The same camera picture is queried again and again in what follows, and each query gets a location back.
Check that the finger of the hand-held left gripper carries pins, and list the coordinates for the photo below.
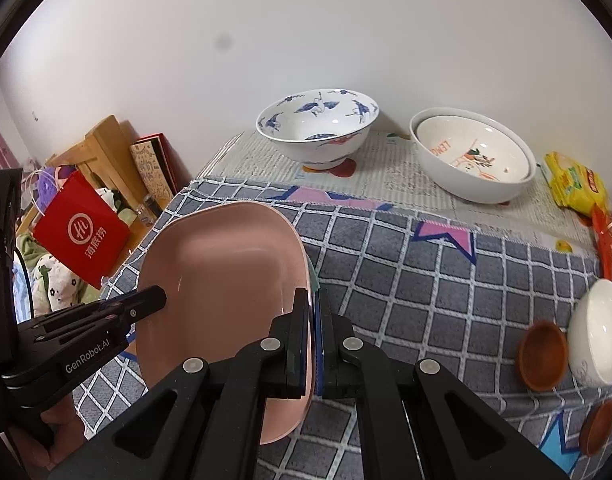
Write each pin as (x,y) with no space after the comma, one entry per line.
(111,312)

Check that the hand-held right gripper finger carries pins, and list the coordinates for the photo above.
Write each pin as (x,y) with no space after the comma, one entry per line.
(311,345)
(320,350)

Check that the pink plate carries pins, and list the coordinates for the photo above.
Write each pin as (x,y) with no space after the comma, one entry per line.
(221,270)

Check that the brown saucer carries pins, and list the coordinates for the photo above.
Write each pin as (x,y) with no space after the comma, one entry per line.
(598,427)
(543,355)

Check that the plain white bowl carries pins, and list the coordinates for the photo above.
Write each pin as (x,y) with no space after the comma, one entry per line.
(601,330)

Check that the person's left hand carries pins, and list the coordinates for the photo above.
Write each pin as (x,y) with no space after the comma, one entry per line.
(61,430)

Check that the white printed cloth pile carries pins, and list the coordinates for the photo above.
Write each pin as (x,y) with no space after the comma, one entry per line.
(61,285)

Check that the red paper bag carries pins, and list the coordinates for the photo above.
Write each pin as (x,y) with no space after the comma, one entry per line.
(81,230)

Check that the grey checked cloth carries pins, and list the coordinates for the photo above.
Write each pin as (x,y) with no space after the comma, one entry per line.
(411,285)

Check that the patterned gift box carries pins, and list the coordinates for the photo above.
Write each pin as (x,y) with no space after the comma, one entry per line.
(153,175)

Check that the newsprint pattern tablecloth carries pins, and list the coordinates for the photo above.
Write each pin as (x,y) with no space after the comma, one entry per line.
(386,180)

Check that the blue crane print bowl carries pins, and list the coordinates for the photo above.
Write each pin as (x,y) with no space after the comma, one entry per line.
(316,150)

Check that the large white bowl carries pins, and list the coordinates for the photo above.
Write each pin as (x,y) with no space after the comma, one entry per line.
(466,187)

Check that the white orange print bowl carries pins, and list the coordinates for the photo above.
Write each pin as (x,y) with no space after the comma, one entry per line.
(486,145)

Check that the yellow chips packet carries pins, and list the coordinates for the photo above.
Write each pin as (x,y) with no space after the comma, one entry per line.
(576,185)

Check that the red chips packet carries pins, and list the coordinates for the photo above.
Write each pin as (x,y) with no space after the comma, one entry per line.
(611,245)

